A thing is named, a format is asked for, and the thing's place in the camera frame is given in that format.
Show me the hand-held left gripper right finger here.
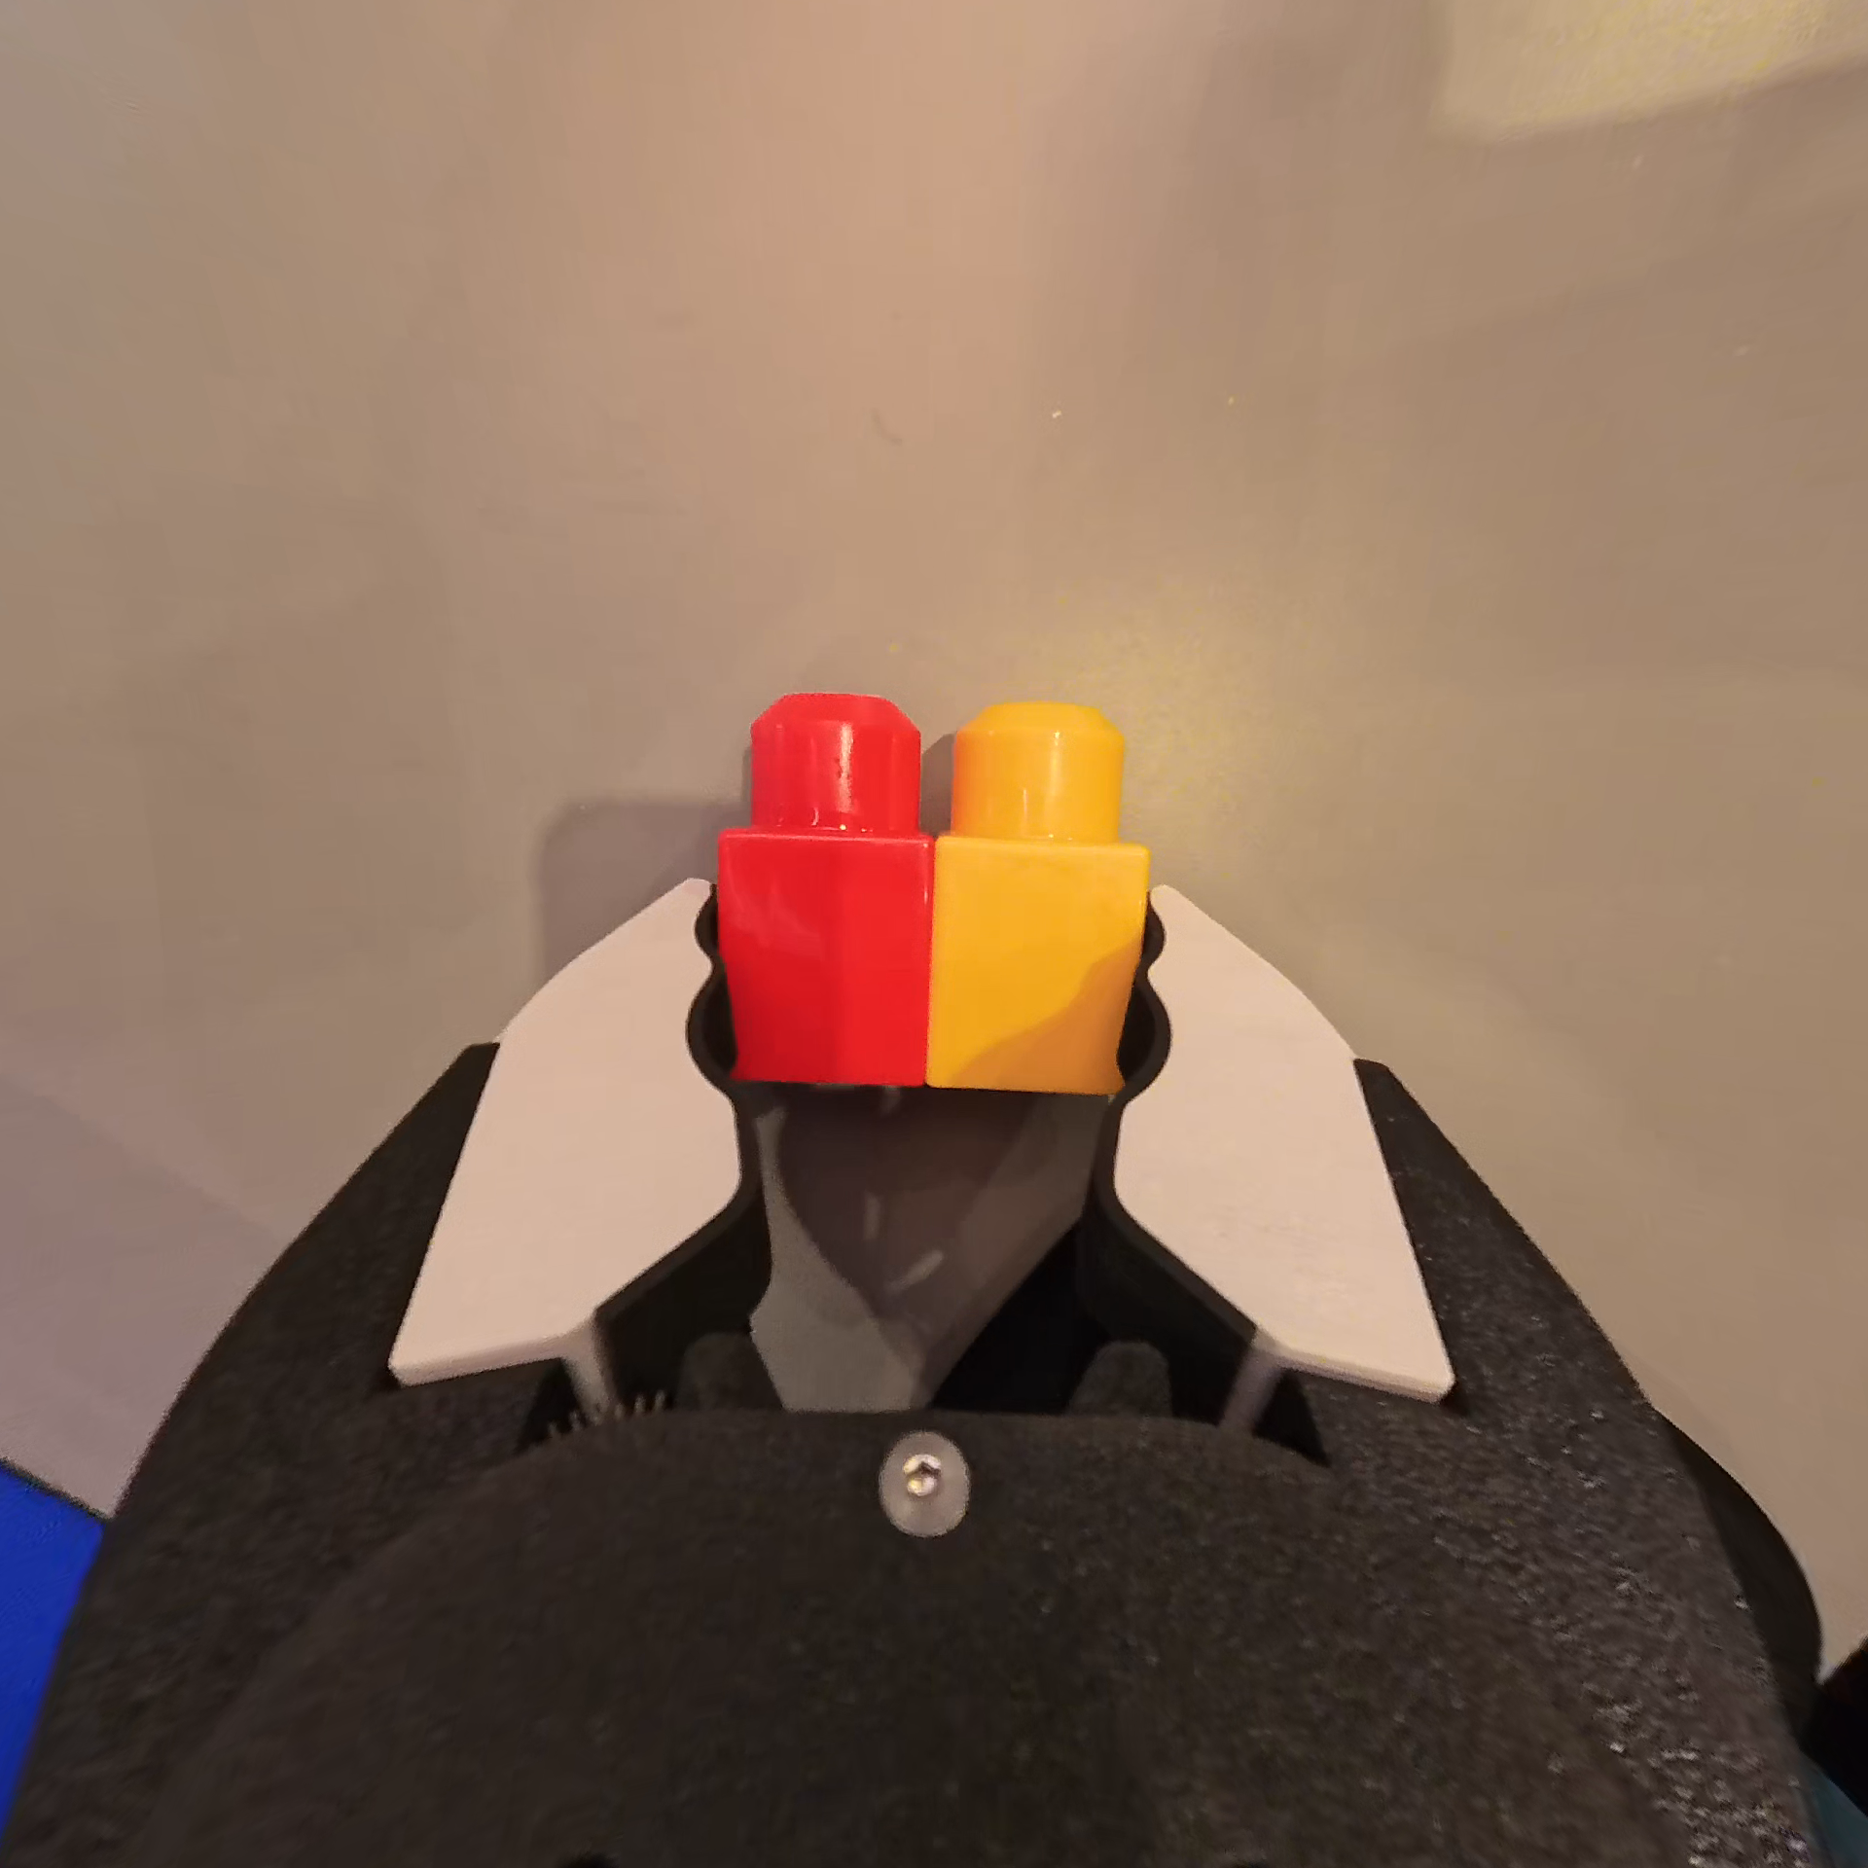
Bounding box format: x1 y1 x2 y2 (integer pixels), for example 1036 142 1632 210
1092 882 1457 1439

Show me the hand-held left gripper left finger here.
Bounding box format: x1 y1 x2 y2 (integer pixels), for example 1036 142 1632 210
386 882 764 1420

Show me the red toy block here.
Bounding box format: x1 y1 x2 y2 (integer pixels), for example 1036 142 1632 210
717 689 936 1087

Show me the orange toy block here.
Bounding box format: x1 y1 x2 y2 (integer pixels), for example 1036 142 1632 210
919 699 1156 1093

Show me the blue plastic bin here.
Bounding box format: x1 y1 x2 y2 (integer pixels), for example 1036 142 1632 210
0 1456 109 1797

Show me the grey desk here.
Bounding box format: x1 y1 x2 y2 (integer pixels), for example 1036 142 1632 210
0 0 1868 1681

